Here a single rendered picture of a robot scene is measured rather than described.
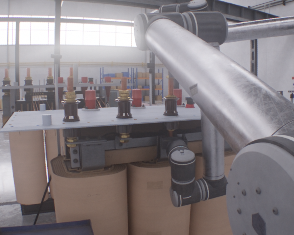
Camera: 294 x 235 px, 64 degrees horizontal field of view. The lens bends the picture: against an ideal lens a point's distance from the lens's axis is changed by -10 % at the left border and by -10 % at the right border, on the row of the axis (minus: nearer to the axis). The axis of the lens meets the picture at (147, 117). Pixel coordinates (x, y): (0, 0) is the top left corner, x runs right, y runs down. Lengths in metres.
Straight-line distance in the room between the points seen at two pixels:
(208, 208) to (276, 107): 1.44
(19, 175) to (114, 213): 1.78
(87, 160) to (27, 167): 1.71
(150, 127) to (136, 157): 0.36
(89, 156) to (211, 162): 0.60
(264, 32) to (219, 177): 0.79
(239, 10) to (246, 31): 11.83
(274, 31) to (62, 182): 1.36
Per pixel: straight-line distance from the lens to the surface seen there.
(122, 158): 1.49
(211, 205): 1.80
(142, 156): 1.54
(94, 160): 1.35
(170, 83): 1.42
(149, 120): 1.25
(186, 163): 1.09
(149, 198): 1.52
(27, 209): 3.37
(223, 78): 0.51
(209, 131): 1.13
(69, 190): 1.36
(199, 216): 1.84
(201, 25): 1.05
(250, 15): 13.77
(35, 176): 3.03
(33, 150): 2.95
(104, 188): 1.37
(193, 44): 0.67
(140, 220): 1.60
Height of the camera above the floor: 1.53
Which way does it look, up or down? 7 degrees down
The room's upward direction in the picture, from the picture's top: straight up
